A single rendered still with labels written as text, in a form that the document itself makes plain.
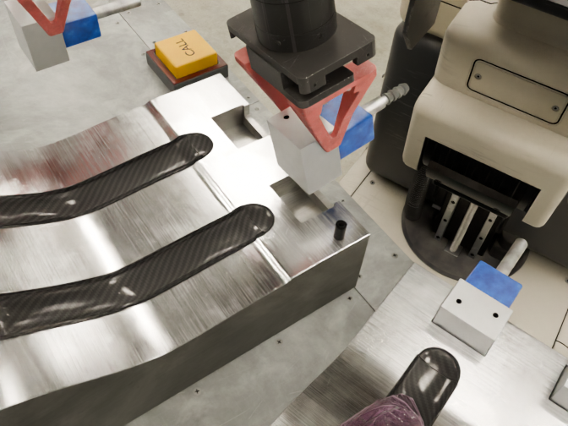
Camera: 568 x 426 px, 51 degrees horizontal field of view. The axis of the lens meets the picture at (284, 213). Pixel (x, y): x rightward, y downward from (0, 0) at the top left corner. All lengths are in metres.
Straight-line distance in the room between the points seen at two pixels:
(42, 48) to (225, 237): 0.28
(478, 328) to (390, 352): 0.07
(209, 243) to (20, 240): 0.15
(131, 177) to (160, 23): 0.38
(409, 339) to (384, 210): 0.85
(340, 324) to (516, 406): 0.17
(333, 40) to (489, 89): 0.41
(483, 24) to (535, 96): 0.11
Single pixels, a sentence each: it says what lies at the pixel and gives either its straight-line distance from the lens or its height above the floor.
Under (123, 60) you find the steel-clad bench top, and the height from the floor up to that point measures 0.80.
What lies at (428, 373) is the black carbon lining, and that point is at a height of 0.85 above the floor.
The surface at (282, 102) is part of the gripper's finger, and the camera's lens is 0.50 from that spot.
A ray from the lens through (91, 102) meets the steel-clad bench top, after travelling 0.80.
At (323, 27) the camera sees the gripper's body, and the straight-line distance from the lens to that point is 0.42.
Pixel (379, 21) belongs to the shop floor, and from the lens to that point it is 2.41.
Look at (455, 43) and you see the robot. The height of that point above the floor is 0.88.
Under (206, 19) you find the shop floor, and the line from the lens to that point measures 2.36.
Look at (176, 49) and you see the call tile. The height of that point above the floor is 0.84.
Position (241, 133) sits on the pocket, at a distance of 0.64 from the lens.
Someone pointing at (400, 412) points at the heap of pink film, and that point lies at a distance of 0.46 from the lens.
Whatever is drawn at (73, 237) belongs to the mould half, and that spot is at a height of 0.89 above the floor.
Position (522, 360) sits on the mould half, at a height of 0.86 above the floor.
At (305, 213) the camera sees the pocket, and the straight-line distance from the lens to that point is 0.57.
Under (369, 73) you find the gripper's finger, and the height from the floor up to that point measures 1.04.
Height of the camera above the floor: 1.31
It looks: 52 degrees down
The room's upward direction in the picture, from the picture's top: 5 degrees clockwise
